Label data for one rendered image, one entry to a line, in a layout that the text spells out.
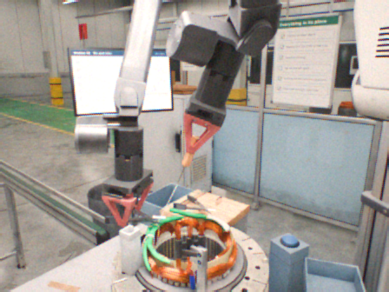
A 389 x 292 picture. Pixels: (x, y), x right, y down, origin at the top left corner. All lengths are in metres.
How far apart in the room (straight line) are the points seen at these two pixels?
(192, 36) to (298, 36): 2.39
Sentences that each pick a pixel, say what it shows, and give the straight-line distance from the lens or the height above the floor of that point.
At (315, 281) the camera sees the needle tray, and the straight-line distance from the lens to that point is 0.77.
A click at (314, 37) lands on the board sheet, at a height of 1.69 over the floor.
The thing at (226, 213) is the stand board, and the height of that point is 1.06.
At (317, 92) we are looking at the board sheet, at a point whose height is 1.25.
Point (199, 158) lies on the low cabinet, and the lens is 3.08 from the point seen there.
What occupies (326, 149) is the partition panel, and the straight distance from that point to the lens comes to 2.84.
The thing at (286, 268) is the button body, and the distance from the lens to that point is 0.85.
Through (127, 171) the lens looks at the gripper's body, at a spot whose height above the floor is 1.28.
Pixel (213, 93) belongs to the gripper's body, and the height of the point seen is 1.44.
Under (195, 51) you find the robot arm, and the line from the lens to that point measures 0.46.
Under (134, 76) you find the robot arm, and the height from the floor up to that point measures 1.46.
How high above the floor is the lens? 1.49
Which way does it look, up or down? 15 degrees down
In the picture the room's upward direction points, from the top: straight up
